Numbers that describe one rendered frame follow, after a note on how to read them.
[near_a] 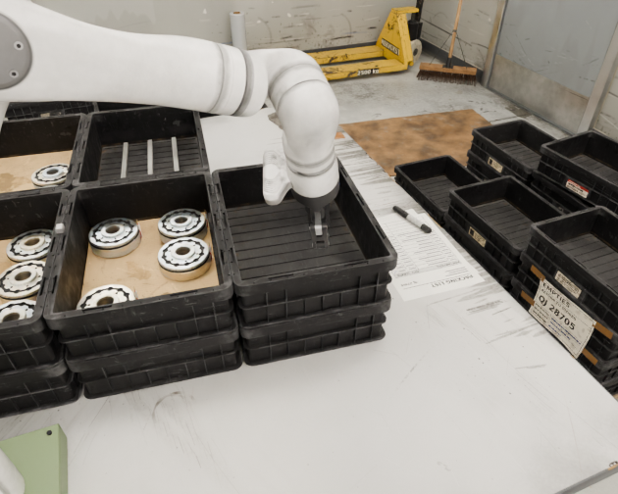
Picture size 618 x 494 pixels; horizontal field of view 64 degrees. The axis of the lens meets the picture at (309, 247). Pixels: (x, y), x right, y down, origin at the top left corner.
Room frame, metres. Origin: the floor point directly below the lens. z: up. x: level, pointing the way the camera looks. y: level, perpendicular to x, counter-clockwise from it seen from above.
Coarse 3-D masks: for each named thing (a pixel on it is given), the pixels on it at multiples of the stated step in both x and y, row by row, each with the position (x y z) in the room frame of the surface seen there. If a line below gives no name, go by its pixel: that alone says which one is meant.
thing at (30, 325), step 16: (32, 192) 0.88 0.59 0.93; (48, 192) 0.88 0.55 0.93; (64, 192) 0.88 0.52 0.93; (64, 208) 0.82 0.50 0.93; (48, 256) 0.67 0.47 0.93; (48, 272) 0.63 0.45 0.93; (16, 320) 0.52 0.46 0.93; (32, 320) 0.52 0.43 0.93; (0, 336) 0.50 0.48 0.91; (16, 336) 0.50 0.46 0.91
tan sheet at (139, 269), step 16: (144, 224) 0.90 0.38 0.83; (208, 224) 0.90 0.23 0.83; (144, 240) 0.84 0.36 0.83; (160, 240) 0.84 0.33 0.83; (208, 240) 0.84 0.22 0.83; (96, 256) 0.79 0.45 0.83; (128, 256) 0.79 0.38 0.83; (144, 256) 0.79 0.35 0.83; (96, 272) 0.74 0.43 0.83; (112, 272) 0.74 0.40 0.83; (128, 272) 0.74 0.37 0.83; (144, 272) 0.74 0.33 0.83; (160, 272) 0.74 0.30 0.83; (208, 272) 0.74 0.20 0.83; (144, 288) 0.69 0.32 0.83; (160, 288) 0.69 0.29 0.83; (176, 288) 0.69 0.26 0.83; (192, 288) 0.69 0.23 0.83
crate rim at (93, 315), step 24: (72, 192) 0.88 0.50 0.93; (72, 216) 0.80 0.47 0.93; (216, 216) 0.80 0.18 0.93; (216, 240) 0.72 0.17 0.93; (48, 288) 0.59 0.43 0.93; (216, 288) 0.59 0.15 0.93; (48, 312) 0.54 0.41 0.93; (72, 312) 0.54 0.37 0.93; (96, 312) 0.54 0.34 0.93; (120, 312) 0.54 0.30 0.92; (144, 312) 0.55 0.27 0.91
